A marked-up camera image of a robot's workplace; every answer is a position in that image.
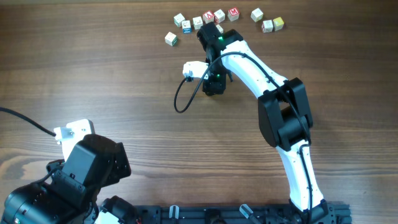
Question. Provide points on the green-edged wooden block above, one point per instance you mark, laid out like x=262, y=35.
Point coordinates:
x=178, y=19

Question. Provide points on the wooden block beside A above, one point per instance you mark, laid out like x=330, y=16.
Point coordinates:
x=219, y=16

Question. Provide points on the plain wooden block right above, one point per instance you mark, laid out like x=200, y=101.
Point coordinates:
x=257, y=15

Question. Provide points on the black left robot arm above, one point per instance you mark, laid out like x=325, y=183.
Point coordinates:
x=69, y=191

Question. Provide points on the red letter M block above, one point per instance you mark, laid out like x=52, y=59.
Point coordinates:
x=233, y=14

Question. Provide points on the green-sided wooden block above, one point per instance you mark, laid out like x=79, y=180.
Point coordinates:
x=171, y=39

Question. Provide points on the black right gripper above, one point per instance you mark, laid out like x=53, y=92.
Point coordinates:
x=214, y=87

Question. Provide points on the yellow wooden block right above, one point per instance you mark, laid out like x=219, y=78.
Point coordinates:
x=278, y=23

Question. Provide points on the plain wooden picture block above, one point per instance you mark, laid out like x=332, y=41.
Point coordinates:
x=197, y=22

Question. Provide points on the red-sided wooden block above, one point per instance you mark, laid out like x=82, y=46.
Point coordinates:
x=267, y=26
x=220, y=29

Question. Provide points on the blue-sided wooden block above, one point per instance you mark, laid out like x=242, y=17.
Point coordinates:
x=186, y=27

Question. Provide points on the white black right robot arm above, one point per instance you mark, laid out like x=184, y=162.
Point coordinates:
x=284, y=115

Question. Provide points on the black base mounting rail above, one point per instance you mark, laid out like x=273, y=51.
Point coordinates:
x=236, y=214

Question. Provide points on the red letter A block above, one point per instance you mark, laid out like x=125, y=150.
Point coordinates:
x=208, y=17

